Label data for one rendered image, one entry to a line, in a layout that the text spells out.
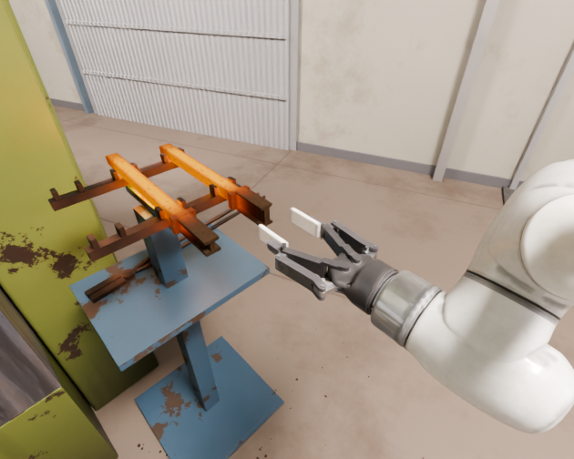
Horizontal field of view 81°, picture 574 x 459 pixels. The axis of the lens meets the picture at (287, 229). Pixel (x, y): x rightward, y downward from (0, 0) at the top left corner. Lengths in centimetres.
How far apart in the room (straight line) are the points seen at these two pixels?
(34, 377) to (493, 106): 276
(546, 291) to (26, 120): 95
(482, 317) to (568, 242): 11
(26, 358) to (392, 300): 80
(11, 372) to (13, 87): 61
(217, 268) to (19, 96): 56
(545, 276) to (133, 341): 71
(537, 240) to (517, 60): 239
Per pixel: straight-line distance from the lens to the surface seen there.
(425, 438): 146
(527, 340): 43
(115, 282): 93
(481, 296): 42
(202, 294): 84
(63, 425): 120
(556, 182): 45
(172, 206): 66
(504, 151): 292
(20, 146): 95
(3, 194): 98
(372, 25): 276
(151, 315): 84
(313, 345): 155
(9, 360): 97
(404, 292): 44
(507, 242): 41
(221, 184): 70
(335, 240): 54
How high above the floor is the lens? 129
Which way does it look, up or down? 38 degrees down
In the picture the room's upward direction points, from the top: straight up
